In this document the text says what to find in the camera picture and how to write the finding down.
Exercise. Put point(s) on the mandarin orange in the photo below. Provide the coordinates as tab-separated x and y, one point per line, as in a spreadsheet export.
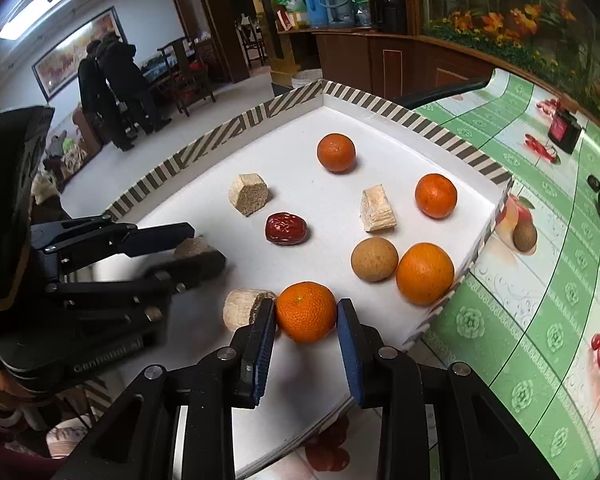
336	153
306	312

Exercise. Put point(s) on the blue water jug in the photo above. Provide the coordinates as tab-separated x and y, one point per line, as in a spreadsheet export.
317	13

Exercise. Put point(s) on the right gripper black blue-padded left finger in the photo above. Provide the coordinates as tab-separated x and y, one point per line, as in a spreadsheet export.
231	377

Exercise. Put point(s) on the beige sugarcane chunk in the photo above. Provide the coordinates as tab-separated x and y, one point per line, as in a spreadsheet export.
192	248
241	306
376	211
248	193

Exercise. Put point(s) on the black cylindrical container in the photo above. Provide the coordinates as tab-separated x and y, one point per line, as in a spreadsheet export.
564	130

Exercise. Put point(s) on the white tray striped rim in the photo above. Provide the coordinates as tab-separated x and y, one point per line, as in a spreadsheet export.
278	190

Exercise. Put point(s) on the red jujube date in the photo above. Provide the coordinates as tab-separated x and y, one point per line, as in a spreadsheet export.
285	229

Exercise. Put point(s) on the framed wall painting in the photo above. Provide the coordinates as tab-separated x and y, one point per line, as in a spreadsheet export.
59	65

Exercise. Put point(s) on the person's left hand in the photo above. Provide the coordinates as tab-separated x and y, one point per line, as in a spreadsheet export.
11	391

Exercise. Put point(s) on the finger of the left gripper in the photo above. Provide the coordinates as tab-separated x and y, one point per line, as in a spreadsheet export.
154	287
67	246

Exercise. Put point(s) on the large orange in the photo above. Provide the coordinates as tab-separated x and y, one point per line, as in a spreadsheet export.
424	274

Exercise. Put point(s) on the wooden chair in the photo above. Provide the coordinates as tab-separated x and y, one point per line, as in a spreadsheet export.
188	78

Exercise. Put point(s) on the grey-blue thermos jug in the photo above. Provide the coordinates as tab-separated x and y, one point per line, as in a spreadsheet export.
339	13

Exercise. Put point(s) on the brown longan by tray corner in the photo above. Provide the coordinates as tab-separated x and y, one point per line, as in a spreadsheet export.
525	236

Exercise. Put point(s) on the person in dark coat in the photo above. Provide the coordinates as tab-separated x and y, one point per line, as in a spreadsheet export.
109	76

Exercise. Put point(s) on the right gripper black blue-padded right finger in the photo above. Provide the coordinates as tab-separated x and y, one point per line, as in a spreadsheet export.
380	376

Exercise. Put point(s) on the beige sugarcane chunk back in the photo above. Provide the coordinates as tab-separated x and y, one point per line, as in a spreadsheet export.
192	248

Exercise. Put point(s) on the wooden sideboard cabinet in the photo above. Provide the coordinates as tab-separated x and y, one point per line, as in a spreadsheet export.
385	65

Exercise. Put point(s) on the brown longan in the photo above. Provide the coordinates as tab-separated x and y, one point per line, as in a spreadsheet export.
525	236
374	259

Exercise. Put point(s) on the small mandarin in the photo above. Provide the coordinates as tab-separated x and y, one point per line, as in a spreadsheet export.
436	196

